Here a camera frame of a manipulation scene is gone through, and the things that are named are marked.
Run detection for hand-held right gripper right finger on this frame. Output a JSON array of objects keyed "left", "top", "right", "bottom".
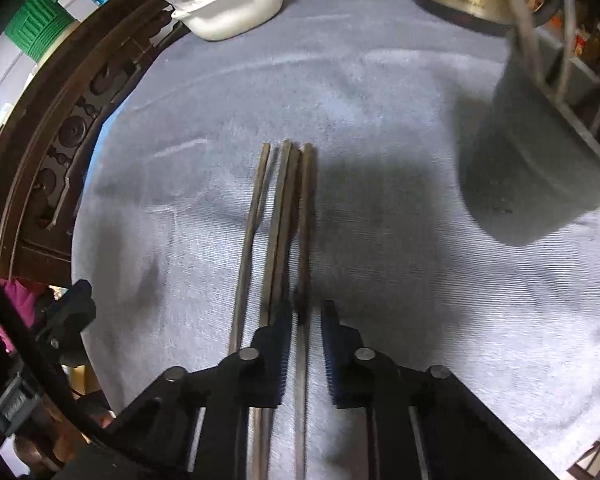
[{"left": 321, "top": 300, "right": 556, "bottom": 480}]

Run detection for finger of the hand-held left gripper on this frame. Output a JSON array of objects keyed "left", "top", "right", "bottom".
[{"left": 35, "top": 279, "right": 98, "bottom": 361}]

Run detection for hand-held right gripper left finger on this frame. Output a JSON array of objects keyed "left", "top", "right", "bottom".
[{"left": 112, "top": 301, "right": 295, "bottom": 480}]

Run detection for row of dark chopsticks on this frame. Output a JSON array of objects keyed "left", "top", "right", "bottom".
[{"left": 228, "top": 141, "right": 302, "bottom": 480}]

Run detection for grey metal chopstick holder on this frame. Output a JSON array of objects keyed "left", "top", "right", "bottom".
[{"left": 457, "top": 25, "right": 600, "bottom": 247}]

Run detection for person's pink clothing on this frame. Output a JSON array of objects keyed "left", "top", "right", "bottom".
[{"left": 0, "top": 277, "right": 47, "bottom": 356}]

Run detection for blue under cloth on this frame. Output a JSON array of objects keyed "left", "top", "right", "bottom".
[{"left": 82, "top": 105, "right": 146, "bottom": 196}]

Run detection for grey tablecloth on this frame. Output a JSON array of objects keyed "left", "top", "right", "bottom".
[{"left": 71, "top": 0, "right": 600, "bottom": 480}]

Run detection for green thermos jug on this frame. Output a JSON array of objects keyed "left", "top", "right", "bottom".
[{"left": 5, "top": 0, "right": 78, "bottom": 63}]

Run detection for white bowl with plastic wrap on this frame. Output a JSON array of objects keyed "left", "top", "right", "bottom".
[{"left": 172, "top": 0, "right": 285, "bottom": 41}]

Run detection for black cable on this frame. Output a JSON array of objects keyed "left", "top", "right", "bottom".
[{"left": 0, "top": 265, "right": 112, "bottom": 447}]

